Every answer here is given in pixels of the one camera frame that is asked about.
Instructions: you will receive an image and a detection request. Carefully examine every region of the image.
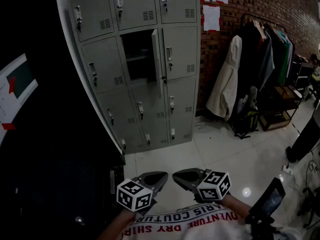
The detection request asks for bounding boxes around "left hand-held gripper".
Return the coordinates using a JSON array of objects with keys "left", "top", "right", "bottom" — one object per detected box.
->
[{"left": 116, "top": 171, "right": 169, "bottom": 216}]

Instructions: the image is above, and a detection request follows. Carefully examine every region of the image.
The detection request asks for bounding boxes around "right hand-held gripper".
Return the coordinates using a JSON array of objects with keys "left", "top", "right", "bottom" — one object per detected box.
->
[{"left": 172, "top": 168, "right": 232, "bottom": 204}]

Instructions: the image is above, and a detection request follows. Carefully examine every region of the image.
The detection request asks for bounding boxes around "grey metal locker door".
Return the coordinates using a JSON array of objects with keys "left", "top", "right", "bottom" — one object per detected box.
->
[{"left": 151, "top": 28, "right": 168, "bottom": 100}]

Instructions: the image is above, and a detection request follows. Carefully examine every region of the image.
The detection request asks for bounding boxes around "grey metal locker cabinet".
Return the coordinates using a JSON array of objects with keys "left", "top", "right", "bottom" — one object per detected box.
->
[{"left": 65, "top": 0, "right": 202, "bottom": 156}]

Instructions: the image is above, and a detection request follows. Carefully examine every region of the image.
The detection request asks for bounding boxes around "person's left forearm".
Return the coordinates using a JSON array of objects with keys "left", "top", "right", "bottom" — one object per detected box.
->
[{"left": 97, "top": 207, "right": 138, "bottom": 240}]

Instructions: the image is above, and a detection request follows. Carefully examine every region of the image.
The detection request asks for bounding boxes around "person's right forearm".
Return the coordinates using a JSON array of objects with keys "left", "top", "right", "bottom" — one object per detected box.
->
[{"left": 219, "top": 195, "right": 252, "bottom": 220}]

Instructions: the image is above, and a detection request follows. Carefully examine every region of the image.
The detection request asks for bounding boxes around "person's white printed shirt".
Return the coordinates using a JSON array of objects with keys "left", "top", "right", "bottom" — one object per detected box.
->
[{"left": 119, "top": 202, "right": 303, "bottom": 240}]

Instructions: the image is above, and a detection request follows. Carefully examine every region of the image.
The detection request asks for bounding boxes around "black and yellow backpack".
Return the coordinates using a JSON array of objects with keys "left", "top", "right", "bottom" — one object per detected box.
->
[{"left": 231, "top": 107, "right": 260, "bottom": 140}]

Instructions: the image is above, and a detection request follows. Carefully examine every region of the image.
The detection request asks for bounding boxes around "black tripod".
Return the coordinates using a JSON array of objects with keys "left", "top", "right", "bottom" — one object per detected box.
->
[{"left": 296, "top": 185, "right": 320, "bottom": 230}]

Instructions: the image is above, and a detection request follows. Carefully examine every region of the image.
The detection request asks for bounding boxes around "beige hanging jacket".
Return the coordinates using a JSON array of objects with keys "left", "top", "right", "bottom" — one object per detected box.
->
[{"left": 205, "top": 34, "right": 243, "bottom": 122}]

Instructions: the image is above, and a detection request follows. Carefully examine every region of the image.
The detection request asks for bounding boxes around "brown wooden shelf unit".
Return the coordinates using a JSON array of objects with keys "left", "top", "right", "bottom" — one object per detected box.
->
[{"left": 258, "top": 84, "right": 304, "bottom": 132}]

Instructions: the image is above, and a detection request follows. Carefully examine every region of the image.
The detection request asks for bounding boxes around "black hanging coat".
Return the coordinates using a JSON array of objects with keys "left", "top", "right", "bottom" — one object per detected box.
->
[{"left": 236, "top": 20, "right": 266, "bottom": 125}]

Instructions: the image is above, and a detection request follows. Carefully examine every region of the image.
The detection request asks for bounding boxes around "blue-grey hanging shirt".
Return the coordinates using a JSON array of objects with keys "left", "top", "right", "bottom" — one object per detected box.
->
[{"left": 258, "top": 30, "right": 276, "bottom": 91}]

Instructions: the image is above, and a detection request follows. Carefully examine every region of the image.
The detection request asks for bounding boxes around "green hanging shirt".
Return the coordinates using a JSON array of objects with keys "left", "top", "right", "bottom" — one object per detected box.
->
[{"left": 276, "top": 30, "right": 294, "bottom": 86}]

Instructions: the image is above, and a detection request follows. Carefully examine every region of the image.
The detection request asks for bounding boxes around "black metal clothes rack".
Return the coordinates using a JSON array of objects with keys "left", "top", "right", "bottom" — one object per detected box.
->
[{"left": 239, "top": 12, "right": 301, "bottom": 135}]

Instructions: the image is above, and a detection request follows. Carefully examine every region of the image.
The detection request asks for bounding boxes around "black phone on mount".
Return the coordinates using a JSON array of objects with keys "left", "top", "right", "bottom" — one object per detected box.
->
[{"left": 245, "top": 177, "right": 287, "bottom": 225}]

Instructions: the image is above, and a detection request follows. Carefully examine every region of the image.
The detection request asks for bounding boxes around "tangle of cables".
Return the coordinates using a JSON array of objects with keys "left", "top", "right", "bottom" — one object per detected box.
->
[{"left": 303, "top": 150, "right": 320, "bottom": 185}]

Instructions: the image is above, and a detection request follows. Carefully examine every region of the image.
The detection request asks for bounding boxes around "white wall poster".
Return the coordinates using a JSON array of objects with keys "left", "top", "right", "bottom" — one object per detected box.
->
[{"left": 0, "top": 53, "right": 39, "bottom": 148}]

